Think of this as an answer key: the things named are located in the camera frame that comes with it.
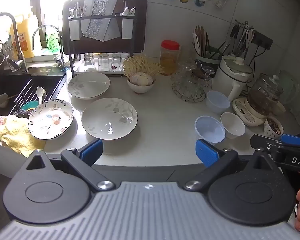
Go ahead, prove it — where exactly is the black roll-up drain rack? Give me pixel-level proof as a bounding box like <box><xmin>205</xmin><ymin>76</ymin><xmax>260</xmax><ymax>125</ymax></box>
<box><xmin>11</xmin><ymin>76</ymin><xmax>65</xmax><ymax>112</ymax></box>

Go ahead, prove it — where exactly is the chopstick holder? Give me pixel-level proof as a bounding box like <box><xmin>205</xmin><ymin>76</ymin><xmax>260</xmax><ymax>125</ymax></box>
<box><xmin>194</xmin><ymin>44</ymin><xmax>222</xmax><ymax>65</ymax></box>

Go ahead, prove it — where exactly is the wire cup rack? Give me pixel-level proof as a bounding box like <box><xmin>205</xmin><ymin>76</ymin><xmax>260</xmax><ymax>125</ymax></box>
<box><xmin>171</xmin><ymin>80</ymin><xmax>207</xmax><ymax>103</ymax></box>

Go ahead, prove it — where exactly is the teal sunflower scrubber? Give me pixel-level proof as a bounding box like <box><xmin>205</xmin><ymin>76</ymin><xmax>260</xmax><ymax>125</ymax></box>
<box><xmin>21</xmin><ymin>101</ymin><xmax>39</xmax><ymax>112</ymax></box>

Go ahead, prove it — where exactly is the floral ceramic plate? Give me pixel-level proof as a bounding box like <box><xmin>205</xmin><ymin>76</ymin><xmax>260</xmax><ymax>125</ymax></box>
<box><xmin>27</xmin><ymin>99</ymin><xmax>75</xmax><ymax>140</ymax></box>

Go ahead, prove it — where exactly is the large chrome faucet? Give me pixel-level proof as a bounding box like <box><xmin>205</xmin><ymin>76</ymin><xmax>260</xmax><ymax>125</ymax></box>
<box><xmin>0</xmin><ymin>12</ymin><xmax>29</xmax><ymax>73</ymax></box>

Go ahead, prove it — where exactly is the garlic head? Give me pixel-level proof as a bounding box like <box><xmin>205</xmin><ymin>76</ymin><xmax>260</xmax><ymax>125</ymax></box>
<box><xmin>129</xmin><ymin>72</ymin><xmax>153</xmax><ymax>87</ymax></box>

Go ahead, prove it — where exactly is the steel wool pad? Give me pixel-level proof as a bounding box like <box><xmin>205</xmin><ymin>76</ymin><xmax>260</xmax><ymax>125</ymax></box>
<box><xmin>12</xmin><ymin>109</ymin><xmax>32</xmax><ymax>119</ymax></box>

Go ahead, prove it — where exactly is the glass health kettle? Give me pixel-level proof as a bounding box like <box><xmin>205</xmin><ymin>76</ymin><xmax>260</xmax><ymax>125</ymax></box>
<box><xmin>246</xmin><ymin>74</ymin><xmax>285</xmax><ymax>117</ymax></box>

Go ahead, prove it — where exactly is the grey leaf ceramic plate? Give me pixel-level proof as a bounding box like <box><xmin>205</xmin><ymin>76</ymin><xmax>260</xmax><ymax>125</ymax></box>
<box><xmin>81</xmin><ymin>97</ymin><xmax>138</xmax><ymax>140</ymax></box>
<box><xmin>67</xmin><ymin>71</ymin><xmax>111</xmax><ymax>100</ymax></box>

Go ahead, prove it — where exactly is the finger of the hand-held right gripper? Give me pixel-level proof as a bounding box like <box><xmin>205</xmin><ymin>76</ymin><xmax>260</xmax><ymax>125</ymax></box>
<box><xmin>249</xmin><ymin>133</ymin><xmax>300</xmax><ymax>155</ymax></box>

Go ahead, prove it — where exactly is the clear glass with red print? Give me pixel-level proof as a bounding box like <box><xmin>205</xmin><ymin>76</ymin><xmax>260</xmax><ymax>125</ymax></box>
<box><xmin>111</xmin><ymin>52</ymin><xmax>122</xmax><ymax>71</ymax></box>

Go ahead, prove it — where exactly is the row of hanging kitchen utensils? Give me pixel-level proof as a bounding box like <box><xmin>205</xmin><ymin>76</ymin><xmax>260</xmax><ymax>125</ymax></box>
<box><xmin>217</xmin><ymin>21</ymin><xmax>257</xmax><ymax>55</ymax></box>

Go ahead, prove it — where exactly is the patterned small bowl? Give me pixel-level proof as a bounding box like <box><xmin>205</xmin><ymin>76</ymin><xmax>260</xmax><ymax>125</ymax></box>
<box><xmin>264</xmin><ymin>116</ymin><xmax>285</xmax><ymax>139</ymax></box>

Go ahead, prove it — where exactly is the clear glass jug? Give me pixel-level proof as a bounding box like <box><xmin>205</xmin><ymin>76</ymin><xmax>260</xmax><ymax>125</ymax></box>
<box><xmin>277</xmin><ymin>70</ymin><xmax>300</xmax><ymax>105</ymax></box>

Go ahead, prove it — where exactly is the white deep bowl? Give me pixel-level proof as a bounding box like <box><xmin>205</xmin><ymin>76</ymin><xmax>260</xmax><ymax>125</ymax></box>
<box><xmin>127</xmin><ymin>76</ymin><xmax>156</xmax><ymax>95</ymax></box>

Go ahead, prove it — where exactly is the white ceramic bowl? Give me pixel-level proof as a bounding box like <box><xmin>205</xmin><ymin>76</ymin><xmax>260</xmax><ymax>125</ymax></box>
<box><xmin>220</xmin><ymin>112</ymin><xmax>246</xmax><ymax>139</ymax></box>

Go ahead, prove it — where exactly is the white cutlery holder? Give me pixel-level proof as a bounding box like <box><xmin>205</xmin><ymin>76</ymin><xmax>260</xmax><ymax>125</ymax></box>
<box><xmin>121</xmin><ymin>15</ymin><xmax>136</xmax><ymax>39</ymax></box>
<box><xmin>69</xmin><ymin>17</ymin><xmax>81</xmax><ymax>41</ymax></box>

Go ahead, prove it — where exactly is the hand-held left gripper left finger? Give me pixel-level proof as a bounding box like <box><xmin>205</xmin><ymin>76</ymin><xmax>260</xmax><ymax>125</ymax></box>
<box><xmin>25</xmin><ymin>138</ymin><xmax>117</xmax><ymax>192</ymax></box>

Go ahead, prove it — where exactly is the yellow cloth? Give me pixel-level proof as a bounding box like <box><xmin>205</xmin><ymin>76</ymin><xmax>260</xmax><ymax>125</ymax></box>
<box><xmin>0</xmin><ymin>115</ymin><xmax>47</xmax><ymax>158</ymax></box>

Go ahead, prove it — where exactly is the green label bottle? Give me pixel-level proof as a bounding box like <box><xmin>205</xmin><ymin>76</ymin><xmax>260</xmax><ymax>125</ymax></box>
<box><xmin>45</xmin><ymin>24</ymin><xmax>62</xmax><ymax>53</ymax></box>

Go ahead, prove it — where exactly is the metal cutlery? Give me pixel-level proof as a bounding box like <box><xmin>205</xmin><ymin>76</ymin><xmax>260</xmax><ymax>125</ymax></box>
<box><xmin>69</xmin><ymin>4</ymin><xmax>83</xmax><ymax>18</ymax></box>

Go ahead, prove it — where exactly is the dried noodle bundle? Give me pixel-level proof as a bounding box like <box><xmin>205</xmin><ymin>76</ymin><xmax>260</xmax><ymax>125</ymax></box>
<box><xmin>122</xmin><ymin>54</ymin><xmax>165</xmax><ymax>79</ymax></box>

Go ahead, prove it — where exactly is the clear drinking glass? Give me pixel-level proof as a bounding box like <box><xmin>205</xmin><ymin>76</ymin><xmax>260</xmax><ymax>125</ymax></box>
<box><xmin>84</xmin><ymin>52</ymin><xmax>95</xmax><ymax>68</ymax></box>
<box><xmin>98</xmin><ymin>52</ymin><xmax>110</xmax><ymax>71</ymax></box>

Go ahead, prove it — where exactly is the wire basket of glassware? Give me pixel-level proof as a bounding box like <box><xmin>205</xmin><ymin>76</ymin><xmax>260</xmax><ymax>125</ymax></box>
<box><xmin>172</xmin><ymin>60</ymin><xmax>214</xmax><ymax>98</ymax></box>

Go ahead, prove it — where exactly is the white kettle base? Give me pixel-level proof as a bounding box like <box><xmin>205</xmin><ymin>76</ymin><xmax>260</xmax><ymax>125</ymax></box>
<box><xmin>231</xmin><ymin>97</ymin><xmax>285</xmax><ymax>127</ymax></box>

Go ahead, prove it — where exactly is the black kitchen sink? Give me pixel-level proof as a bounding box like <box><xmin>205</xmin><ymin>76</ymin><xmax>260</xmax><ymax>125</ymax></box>
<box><xmin>0</xmin><ymin>66</ymin><xmax>67</xmax><ymax>123</ymax></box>

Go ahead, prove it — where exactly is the white long-handled spoon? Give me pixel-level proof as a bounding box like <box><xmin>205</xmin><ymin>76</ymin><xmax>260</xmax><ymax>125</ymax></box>
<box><xmin>36</xmin><ymin>86</ymin><xmax>45</xmax><ymax>104</ymax></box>

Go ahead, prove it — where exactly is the yellow detergent bottle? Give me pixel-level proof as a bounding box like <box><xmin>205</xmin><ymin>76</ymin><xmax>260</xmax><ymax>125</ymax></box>
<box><xmin>10</xmin><ymin>12</ymin><xmax>39</xmax><ymax>58</ymax></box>

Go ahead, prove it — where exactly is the small chrome faucet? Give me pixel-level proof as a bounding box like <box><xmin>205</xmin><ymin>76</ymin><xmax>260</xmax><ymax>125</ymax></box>
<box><xmin>31</xmin><ymin>24</ymin><xmax>68</xmax><ymax>72</ymax></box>

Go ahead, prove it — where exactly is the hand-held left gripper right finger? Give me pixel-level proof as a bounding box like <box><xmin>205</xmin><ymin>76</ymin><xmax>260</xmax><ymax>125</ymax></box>
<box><xmin>184</xmin><ymin>138</ymin><xmax>278</xmax><ymax>192</ymax></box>

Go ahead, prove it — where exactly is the white drip tray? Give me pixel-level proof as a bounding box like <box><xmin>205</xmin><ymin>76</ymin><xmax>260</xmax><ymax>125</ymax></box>
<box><xmin>74</xmin><ymin>59</ymin><xmax>127</xmax><ymax>76</ymax></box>

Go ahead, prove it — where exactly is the black dish rack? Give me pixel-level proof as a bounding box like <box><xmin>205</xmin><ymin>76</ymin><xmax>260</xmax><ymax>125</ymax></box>
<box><xmin>62</xmin><ymin>0</ymin><xmax>148</xmax><ymax>74</ymax></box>

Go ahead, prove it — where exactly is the translucent plastic bowl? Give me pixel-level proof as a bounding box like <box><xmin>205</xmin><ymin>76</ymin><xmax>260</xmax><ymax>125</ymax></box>
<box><xmin>194</xmin><ymin>116</ymin><xmax>226</xmax><ymax>143</ymax></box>
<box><xmin>206</xmin><ymin>90</ymin><xmax>231</xmax><ymax>113</ymax></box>

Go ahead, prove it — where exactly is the red-lidded plastic jar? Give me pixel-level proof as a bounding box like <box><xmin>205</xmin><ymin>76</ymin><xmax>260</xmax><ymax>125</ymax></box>
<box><xmin>159</xmin><ymin>40</ymin><xmax>180</xmax><ymax>76</ymax></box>

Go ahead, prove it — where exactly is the wooden ladle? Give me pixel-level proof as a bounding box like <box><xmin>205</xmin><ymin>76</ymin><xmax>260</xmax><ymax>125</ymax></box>
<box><xmin>0</xmin><ymin>93</ymin><xmax>19</xmax><ymax>108</ymax></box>

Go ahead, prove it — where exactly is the black wall utensil rack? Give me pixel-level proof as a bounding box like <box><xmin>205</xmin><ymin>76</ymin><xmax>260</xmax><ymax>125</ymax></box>
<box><xmin>234</xmin><ymin>20</ymin><xmax>274</xmax><ymax>49</ymax></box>

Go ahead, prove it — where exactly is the silver textured cutting board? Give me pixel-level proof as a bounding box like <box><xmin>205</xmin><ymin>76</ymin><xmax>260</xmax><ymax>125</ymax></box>
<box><xmin>80</xmin><ymin>0</ymin><xmax>120</xmax><ymax>42</ymax></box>

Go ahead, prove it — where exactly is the white electric pot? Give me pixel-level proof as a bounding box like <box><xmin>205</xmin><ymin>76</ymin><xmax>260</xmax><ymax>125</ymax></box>
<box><xmin>212</xmin><ymin>55</ymin><xmax>253</xmax><ymax>103</ymax></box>

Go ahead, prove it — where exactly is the dark brown cutting board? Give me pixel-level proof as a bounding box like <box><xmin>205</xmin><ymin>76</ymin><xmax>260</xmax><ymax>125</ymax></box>
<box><xmin>62</xmin><ymin>0</ymin><xmax>148</xmax><ymax>55</ymax></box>

